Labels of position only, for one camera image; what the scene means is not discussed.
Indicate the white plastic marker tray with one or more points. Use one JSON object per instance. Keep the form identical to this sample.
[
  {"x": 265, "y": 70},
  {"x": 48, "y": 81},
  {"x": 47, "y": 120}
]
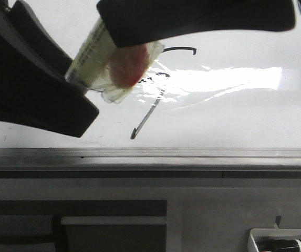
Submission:
[{"x": 258, "y": 234}]

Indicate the white whiteboard with metal frame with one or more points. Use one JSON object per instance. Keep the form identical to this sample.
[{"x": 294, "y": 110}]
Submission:
[{"x": 233, "y": 107}]

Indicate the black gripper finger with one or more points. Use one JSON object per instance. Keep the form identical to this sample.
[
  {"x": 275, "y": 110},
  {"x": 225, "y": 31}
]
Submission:
[
  {"x": 33, "y": 89},
  {"x": 138, "y": 22}
]

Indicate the white marker with taped grip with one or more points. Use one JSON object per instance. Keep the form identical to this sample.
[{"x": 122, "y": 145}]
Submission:
[{"x": 110, "y": 70}]

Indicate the black capped marker in tray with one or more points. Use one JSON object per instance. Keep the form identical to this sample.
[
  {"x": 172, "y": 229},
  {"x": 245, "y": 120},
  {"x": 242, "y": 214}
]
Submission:
[{"x": 279, "y": 245}]

